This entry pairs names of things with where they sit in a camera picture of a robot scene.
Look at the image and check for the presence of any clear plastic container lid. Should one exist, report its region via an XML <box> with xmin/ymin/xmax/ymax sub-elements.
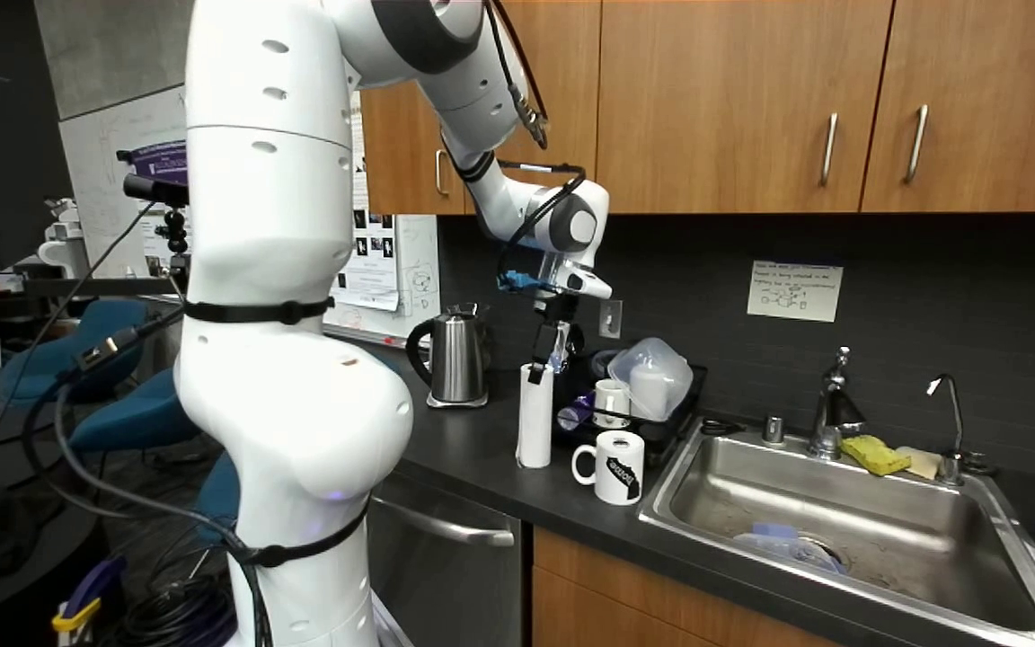
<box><xmin>607</xmin><ymin>338</ymin><xmax>692</xmax><ymax>422</ymax></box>

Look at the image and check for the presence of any stainless steel electric kettle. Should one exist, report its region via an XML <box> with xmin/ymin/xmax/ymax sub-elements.
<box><xmin>406</xmin><ymin>310</ymin><xmax>488</xmax><ymax>411</ymax></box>

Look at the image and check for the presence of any black tripod camera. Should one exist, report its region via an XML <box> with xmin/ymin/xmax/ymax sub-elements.
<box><xmin>118</xmin><ymin>140</ymin><xmax>190</xmax><ymax>285</ymax></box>

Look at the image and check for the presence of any white wall light switch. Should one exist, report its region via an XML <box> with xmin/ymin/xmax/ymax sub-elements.
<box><xmin>598</xmin><ymin>300</ymin><xmax>621</xmax><ymax>340</ymax></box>

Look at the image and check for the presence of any white paper towel roll front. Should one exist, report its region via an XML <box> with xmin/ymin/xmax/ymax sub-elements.
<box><xmin>515</xmin><ymin>363</ymin><xmax>552</xmax><ymax>467</ymax></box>

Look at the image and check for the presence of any stainless dishwasher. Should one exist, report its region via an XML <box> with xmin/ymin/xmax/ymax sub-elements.
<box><xmin>368</xmin><ymin>479</ymin><xmax>529</xmax><ymax>647</ymax></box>

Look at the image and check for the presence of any white paper wall notice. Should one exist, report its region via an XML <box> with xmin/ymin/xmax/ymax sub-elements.
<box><xmin>748</xmin><ymin>259</ymin><xmax>845</xmax><ymax>322</ymax></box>

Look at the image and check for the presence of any white mug black print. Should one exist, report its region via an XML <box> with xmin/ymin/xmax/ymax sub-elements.
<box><xmin>571</xmin><ymin>430</ymin><xmax>642</xmax><ymax>506</ymax></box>

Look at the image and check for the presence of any black dish drying basket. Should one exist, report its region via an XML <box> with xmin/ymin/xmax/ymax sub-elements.
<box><xmin>548</xmin><ymin>346</ymin><xmax>711</xmax><ymax>483</ymax></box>

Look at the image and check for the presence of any blue office chair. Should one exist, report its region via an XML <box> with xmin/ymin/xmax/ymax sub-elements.
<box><xmin>0</xmin><ymin>295</ymin><xmax>243</xmax><ymax>555</ymax></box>

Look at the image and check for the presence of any stainless steel sink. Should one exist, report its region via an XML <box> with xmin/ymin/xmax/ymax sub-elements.
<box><xmin>640</xmin><ymin>430</ymin><xmax>1035</xmax><ymax>647</ymax></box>

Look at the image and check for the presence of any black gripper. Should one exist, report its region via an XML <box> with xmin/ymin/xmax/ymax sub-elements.
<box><xmin>531</xmin><ymin>295</ymin><xmax>582</xmax><ymax>363</ymax></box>

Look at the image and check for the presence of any yellow sponge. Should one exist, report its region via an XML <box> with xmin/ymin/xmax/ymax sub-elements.
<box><xmin>842</xmin><ymin>434</ymin><xmax>909</xmax><ymax>479</ymax></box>

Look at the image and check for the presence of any small chrome side faucet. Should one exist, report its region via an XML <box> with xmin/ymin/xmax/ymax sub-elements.
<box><xmin>922</xmin><ymin>373</ymin><xmax>966</xmax><ymax>486</ymax></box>

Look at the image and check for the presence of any chrome kitchen faucet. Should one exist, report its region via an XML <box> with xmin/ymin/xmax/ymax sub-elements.
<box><xmin>809</xmin><ymin>346</ymin><xmax>864</xmax><ymax>460</ymax></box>

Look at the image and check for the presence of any white cup in basket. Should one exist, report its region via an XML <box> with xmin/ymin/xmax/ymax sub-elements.
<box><xmin>592</xmin><ymin>377</ymin><xmax>632</xmax><ymax>427</ymax></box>

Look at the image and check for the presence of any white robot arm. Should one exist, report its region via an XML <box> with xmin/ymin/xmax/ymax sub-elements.
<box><xmin>171</xmin><ymin>0</ymin><xmax>609</xmax><ymax>647</ymax></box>

